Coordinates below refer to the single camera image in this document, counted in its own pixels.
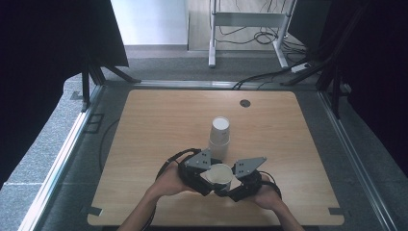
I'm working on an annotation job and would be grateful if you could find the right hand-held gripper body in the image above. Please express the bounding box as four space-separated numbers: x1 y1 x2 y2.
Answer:
228 156 268 203

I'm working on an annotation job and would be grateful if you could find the black curtain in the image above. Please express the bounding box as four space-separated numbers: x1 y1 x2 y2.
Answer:
0 0 130 191
288 0 408 179

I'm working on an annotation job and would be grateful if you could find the black power cable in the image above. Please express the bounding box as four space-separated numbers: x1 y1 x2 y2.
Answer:
232 59 310 90

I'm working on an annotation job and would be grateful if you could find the thin black floor cable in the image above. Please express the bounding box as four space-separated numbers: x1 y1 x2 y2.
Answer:
98 117 120 173

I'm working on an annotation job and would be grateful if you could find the white paper cup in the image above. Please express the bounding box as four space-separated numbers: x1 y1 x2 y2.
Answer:
208 139 231 162
209 115 231 146
204 163 235 191

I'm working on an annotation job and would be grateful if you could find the aluminium floor rail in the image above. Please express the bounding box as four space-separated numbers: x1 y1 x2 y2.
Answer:
18 85 105 231
317 90 399 231

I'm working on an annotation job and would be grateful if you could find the white power strip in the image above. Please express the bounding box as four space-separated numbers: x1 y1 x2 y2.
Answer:
291 62 313 74

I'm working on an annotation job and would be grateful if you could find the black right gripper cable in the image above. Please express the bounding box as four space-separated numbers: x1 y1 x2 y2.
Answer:
258 170 284 200

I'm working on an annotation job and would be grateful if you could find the black tripod stand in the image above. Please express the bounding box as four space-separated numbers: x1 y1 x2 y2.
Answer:
280 0 370 120
80 52 142 114

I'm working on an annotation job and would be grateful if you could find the person's right hand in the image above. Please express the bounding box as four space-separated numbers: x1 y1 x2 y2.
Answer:
252 174 284 212

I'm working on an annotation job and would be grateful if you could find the black floor socket frame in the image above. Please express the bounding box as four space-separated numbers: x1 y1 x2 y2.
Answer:
83 113 106 135

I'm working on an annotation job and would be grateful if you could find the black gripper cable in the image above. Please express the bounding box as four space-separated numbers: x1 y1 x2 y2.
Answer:
140 147 202 231
258 170 284 200

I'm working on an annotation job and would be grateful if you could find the white metal stand frame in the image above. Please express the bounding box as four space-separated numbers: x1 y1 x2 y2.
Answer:
208 0 298 69

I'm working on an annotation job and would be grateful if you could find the person's left hand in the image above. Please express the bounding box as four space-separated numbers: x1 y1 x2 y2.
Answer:
151 161 194 199

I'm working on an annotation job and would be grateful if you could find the black floor cable bundle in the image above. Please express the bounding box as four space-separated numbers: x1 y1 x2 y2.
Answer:
218 24 309 56

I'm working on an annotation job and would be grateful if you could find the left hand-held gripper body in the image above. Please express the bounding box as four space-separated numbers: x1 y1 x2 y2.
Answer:
177 148 214 185

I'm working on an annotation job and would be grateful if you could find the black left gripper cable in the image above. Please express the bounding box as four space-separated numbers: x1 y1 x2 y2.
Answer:
140 147 202 231

